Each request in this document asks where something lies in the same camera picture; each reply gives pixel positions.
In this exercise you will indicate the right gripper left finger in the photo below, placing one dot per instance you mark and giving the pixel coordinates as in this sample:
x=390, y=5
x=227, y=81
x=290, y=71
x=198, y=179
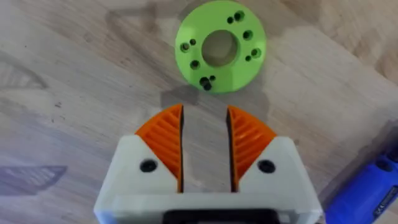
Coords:
x=146, y=161

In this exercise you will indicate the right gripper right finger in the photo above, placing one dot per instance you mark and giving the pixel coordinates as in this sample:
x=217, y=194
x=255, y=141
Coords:
x=267, y=161

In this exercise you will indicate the small black screw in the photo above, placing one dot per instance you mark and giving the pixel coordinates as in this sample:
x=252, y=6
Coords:
x=205, y=84

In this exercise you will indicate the blue electric screwdriver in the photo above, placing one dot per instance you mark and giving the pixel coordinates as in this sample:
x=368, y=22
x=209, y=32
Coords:
x=367, y=189

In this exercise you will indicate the green disc with holes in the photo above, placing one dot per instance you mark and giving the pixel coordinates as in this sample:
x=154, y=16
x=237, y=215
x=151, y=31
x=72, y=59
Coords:
x=220, y=46

